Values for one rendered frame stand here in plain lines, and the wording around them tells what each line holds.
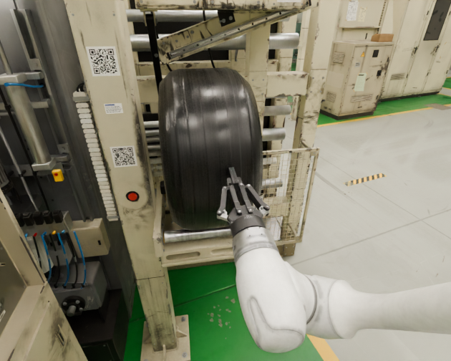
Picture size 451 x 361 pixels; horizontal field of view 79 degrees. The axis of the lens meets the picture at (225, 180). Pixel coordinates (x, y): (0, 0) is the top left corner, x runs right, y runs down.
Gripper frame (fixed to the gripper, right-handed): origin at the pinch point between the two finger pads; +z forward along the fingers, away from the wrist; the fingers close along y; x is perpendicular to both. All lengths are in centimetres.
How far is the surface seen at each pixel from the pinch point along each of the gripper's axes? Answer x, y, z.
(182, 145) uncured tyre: -6.7, 12.8, 7.9
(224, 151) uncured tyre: -4.9, 1.5, 6.3
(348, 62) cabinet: 81, -265, 368
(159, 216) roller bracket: 32.3, 24.2, 20.2
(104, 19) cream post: -33, 30, 29
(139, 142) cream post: 0.9, 26.6, 23.7
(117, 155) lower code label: 4.8, 34.0, 23.0
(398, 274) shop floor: 130, -134, 32
